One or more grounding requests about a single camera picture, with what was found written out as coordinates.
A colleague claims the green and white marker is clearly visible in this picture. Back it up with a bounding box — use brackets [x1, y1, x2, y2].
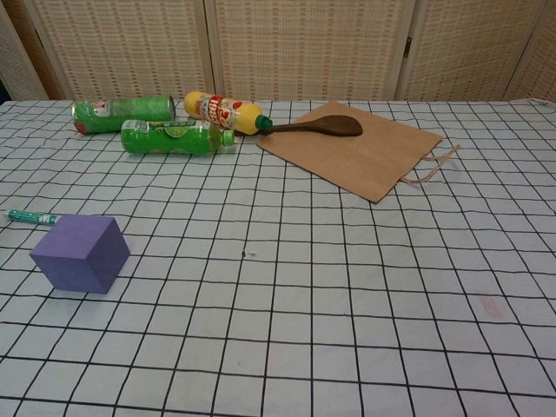
[3, 208, 62, 225]

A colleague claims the checkered tablecloth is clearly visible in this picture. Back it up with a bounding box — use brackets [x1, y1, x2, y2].
[0, 98, 556, 417]

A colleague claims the brown paper bag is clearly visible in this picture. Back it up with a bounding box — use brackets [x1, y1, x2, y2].
[255, 100, 460, 203]

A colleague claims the yellow plastic drink bottle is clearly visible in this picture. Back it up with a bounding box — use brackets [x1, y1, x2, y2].
[183, 90, 273, 136]

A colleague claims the dark wooden rice spoon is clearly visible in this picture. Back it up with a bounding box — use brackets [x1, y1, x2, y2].
[259, 114, 363, 138]

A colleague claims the green plastic drink bottle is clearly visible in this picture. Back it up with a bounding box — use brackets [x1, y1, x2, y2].
[120, 119, 236, 156]

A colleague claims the beige woven folding screen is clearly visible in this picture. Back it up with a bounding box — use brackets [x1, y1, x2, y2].
[0, 0, 556, 103]

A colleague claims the green cylindrical chip can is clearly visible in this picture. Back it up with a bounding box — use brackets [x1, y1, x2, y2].
[71, 95, 177, 136]

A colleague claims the purple foam cube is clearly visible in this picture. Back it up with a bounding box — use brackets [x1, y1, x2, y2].
[29, 214, 131, 296]

